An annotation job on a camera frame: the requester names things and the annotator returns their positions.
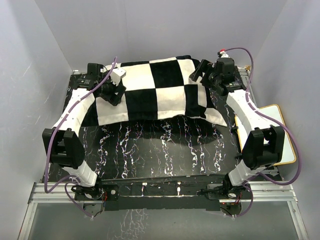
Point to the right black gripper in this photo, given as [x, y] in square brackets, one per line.
[202, 68]

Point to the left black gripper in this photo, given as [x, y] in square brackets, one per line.
[117, 98]

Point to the black white checkered pillowcase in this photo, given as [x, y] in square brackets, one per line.
[157, 90]

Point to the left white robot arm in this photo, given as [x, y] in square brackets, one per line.
[61, 142]

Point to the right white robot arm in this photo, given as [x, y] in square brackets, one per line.
[265, 142]

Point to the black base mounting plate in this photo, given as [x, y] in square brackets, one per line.
[169, 193]

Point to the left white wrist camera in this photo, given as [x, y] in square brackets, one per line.
[117, 74]

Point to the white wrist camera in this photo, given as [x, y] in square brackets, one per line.
[117, 74]
[223, 54]

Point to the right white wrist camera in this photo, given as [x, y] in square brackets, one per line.
[223, 54]

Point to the aluminium frame rail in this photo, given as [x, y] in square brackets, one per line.
[169, 210]

